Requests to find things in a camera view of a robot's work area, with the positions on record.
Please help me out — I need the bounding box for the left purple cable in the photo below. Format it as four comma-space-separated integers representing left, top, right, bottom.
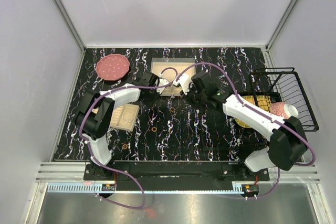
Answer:
78, 67, 186, 211

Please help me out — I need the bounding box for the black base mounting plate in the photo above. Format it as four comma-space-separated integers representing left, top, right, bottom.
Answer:
83, 161, 270, 191

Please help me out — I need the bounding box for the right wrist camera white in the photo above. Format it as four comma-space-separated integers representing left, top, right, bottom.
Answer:
173, 73, 193, 95

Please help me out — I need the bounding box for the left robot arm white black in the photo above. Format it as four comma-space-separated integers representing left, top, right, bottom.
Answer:
74, 71, 169, 180

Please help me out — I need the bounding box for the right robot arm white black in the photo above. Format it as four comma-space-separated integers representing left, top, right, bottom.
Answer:
177, 72, 308, 180

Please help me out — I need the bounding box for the pink dotted plate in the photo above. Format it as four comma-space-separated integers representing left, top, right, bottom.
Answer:
96, 54, 130, 81

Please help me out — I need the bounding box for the black wire dish rack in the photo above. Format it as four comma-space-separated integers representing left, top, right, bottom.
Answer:
198, 67, 320, 154

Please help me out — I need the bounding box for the purple cable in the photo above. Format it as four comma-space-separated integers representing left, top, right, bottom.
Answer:
175, 62, 317, 200
78, 67, 186, 211

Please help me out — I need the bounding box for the beige jewelry box with drawers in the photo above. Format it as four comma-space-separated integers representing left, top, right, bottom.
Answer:
150, 58, 196, 97

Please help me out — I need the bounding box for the yellow woven bamboo plate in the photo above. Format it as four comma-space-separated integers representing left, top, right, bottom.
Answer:
234, 95, 271, 129

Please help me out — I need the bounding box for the pink floral ceramic bowl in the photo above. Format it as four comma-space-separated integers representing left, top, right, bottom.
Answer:
269, 102, 299, 119

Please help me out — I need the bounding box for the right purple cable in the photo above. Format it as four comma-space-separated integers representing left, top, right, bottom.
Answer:
175, 62, 317, 200

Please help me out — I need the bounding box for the beige jewelry tray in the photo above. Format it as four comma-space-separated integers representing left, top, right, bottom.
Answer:
90, 103, 140, 132

